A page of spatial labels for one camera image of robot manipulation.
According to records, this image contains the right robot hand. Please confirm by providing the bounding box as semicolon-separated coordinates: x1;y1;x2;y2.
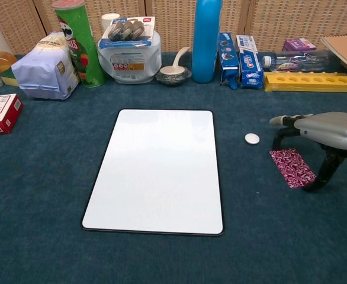
269;111;347;192

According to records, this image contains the pink patterned card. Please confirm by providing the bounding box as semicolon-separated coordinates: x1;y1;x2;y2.
269;149;317;189

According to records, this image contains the white rectangular board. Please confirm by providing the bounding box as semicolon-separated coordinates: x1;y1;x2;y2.
81;108;224;237

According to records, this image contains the yellow mold tray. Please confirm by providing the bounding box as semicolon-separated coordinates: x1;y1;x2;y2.
263;70;347;95

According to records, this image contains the clear water bottle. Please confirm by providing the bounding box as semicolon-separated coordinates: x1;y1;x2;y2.
261;50;331;73

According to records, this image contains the brown spiral notebook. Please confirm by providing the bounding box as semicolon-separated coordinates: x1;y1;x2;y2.
320;32;347;66

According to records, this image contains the small purple box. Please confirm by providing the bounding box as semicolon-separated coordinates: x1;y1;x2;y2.
282;38;317;53

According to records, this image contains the Crest toothpaste box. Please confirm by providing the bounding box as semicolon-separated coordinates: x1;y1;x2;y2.
236;34;265;89

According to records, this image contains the blue Oreo box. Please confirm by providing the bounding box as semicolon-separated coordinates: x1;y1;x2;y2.
219;31;240;91

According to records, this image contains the blue squeeze bottle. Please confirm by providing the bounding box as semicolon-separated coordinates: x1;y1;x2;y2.
191;0;223;83

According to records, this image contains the dark patterned small bowl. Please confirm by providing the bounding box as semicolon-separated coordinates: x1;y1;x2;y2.
155;67;192;88

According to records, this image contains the white plastic spoon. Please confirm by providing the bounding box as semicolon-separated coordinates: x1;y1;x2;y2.
160;46;191;76

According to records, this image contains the woven folding screen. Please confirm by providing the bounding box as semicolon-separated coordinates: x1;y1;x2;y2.
0;0;347;56

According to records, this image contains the clear plastic container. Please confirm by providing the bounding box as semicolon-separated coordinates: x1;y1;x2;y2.
97;31;162;83

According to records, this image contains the tape rolls blister pack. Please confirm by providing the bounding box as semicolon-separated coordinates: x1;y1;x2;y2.
98;17;157;50

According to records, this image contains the white bottle behind pack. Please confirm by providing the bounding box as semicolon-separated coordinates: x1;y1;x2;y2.
101;13;121;32

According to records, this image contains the green Pringles can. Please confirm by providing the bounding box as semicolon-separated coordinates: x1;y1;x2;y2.
52;0;107;89

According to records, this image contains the pale paper flour bag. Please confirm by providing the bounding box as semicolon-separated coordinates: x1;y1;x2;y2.
11;31;80;101

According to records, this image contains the teal table cloth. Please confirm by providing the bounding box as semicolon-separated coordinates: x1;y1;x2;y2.
0;50;347;284

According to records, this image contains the green yellow sponge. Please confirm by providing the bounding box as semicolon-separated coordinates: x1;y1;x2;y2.
0;66;22;87

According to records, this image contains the red white card box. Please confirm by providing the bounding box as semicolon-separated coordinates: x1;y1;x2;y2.
0;93;24;136

